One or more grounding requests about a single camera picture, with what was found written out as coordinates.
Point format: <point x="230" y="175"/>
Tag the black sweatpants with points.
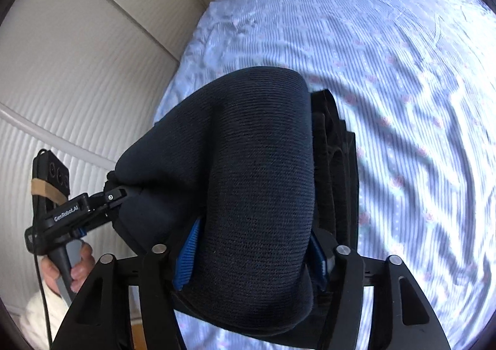
<point x="235" y="161"/>

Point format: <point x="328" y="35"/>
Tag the white sleeve forearm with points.
<point x="33" y="322"/>

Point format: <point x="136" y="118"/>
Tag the blue floral bed sheet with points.
<point x="415" y="81"/>

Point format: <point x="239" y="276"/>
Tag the black phone with tape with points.
<point x="50" y="182"/>

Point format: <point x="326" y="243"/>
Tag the cream wardrobe doors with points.
<point x="82" y="78"/>

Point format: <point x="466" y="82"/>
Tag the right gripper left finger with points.
<point x="102" y="314"/>

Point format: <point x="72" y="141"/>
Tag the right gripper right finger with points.
<point x="402" y="317"/>

